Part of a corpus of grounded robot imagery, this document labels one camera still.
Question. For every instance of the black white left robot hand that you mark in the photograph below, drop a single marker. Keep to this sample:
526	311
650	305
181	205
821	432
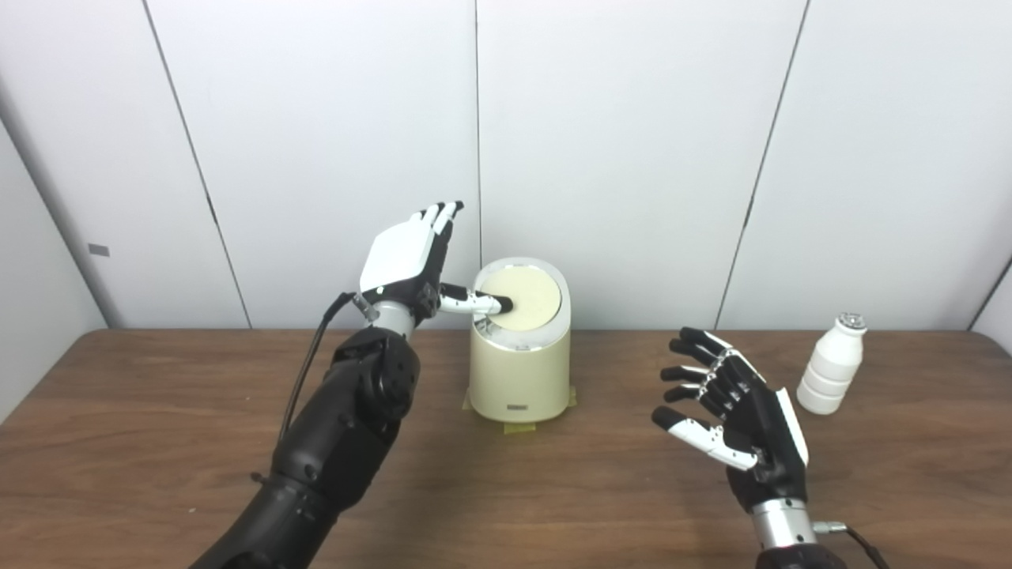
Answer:
399	257

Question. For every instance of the cream-colored lidded bin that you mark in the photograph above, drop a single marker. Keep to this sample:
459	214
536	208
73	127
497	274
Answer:
522	375

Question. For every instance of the small white plastic bottle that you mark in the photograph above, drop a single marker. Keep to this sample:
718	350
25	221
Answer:
830	367

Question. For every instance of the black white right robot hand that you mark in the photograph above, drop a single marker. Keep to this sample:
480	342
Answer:
763	438

